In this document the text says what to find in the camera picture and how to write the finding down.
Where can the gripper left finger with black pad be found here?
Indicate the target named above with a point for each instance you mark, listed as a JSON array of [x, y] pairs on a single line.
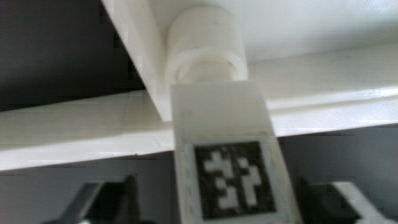
[[105, 204]]

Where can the white table leg with tag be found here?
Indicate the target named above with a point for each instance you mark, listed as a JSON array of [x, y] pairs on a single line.
[[233, 182]]

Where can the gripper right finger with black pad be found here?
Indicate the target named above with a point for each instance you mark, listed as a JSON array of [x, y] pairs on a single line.
[[334, 204]]

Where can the white front fence bar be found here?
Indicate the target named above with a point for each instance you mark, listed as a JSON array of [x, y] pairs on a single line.
[[109, 126]]

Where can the white square table top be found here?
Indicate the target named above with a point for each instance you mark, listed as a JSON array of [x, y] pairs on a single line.
[[311, 46]]

